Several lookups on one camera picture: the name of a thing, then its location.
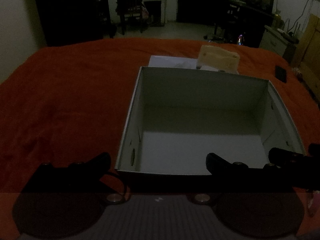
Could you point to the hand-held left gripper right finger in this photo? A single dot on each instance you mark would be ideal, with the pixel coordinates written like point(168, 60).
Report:
point(215, 163)

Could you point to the dark computer desk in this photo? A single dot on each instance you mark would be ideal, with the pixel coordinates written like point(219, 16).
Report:
point(252, 22)

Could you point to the white cardboard box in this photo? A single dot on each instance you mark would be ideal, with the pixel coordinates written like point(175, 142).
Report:
point(200, 120)

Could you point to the dark wardrobe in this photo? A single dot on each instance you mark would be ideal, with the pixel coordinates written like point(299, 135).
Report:
point(67, 10)

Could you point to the black office chair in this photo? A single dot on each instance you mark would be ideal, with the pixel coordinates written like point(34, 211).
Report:
point(220, 25)

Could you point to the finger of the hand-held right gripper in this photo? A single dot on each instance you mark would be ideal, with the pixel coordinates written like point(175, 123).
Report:
point(282, 156)
point(315, 149)

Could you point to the white sheet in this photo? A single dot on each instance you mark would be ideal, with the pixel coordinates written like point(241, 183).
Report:
point(165, 61)

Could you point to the white drawer cabinet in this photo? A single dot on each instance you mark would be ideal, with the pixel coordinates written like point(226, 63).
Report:
point(272, 41)

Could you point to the white fireplace surround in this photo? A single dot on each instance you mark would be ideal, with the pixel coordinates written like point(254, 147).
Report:
point(163, 10)

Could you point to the orange desktop cloth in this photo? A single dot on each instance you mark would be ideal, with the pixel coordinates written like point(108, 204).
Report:
point(62, 92)

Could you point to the computer tower with coloured lights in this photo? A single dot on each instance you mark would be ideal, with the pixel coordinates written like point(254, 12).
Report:
point(240, 40)

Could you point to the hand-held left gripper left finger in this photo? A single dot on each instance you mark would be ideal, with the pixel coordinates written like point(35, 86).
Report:
point(100, 161)

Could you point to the light wooden cabinet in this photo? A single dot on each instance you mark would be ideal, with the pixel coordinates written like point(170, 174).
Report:
point(310, 50)

